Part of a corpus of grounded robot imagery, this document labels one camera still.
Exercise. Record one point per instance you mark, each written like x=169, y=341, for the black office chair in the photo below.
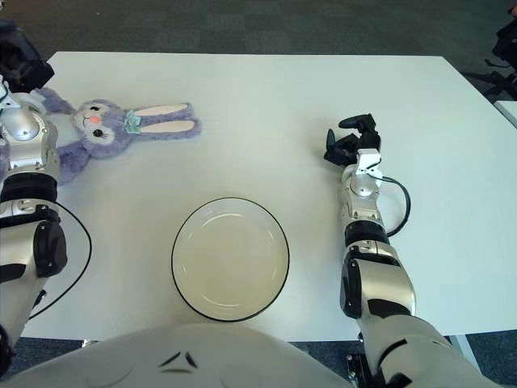
x=507, y=44

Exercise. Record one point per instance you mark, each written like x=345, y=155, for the white plate with black rim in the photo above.
x=230, y=258

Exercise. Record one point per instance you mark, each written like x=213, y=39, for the purple plush bunny doll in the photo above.
x=101, y=133

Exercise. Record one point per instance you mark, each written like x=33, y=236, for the white table leg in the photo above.
x=462, y=353

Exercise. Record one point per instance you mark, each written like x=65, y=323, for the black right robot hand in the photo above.
x=369, y=137

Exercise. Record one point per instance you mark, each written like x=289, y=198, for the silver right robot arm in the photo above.
x=363, y=190

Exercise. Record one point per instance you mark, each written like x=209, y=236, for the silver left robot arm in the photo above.
x=24, y=121

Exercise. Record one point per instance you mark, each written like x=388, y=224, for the silver robot torso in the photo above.
x=182, y=363

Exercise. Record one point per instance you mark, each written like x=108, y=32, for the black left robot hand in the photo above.
x=24, y=68

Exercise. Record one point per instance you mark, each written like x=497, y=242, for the white neighbouring table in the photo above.
x=509, y=113

